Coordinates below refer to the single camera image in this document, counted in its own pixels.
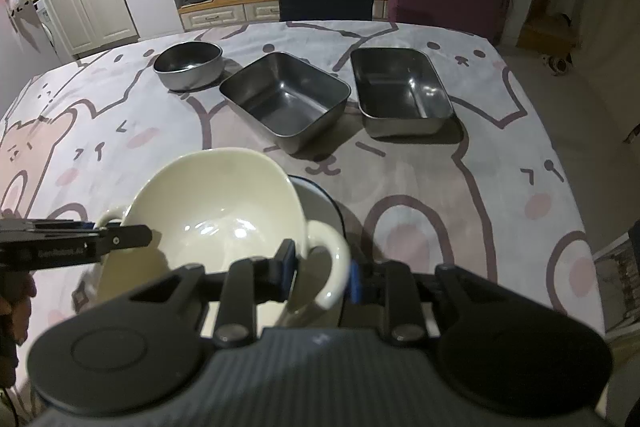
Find cream two-handled ceramic bowl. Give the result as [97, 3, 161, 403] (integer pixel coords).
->
[96, 147, 350, 329]

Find rectangular steel container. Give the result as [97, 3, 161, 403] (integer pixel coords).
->
[350, 48, 454, 139]
[220, 52, 352, 155]

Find round stainless steel bowl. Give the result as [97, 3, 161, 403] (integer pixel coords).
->
[153, 41, 224, 92]

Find person left hand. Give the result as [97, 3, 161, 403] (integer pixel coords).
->
[1, 272, 37, 388]

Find cartoon bear tablecloth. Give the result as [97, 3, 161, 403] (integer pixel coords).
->
[1, 22, 603, 329]

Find white kitchen cabinets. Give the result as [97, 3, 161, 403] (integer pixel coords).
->
[32, 0, 139, 60]

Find wooden low drawer unit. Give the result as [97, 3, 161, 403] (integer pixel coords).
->
[177, 0, 388, 32]

